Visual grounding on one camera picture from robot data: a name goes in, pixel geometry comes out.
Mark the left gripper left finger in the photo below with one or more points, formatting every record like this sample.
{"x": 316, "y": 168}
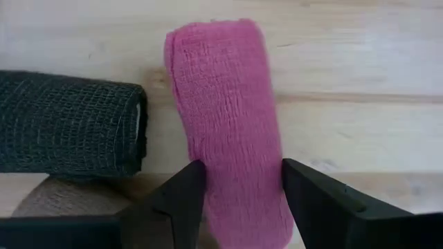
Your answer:
{"x": 173, "y": 214}

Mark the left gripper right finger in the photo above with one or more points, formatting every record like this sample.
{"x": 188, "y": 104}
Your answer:
{"x": 339, "y": 214}

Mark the pink bandage roll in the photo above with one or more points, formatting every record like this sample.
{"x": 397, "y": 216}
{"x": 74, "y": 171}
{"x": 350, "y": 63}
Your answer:
{"x": 225, "y": 121}

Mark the black bandage roll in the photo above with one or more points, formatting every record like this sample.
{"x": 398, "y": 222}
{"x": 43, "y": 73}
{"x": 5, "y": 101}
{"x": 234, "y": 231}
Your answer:
{"x": 69, "y": 124}

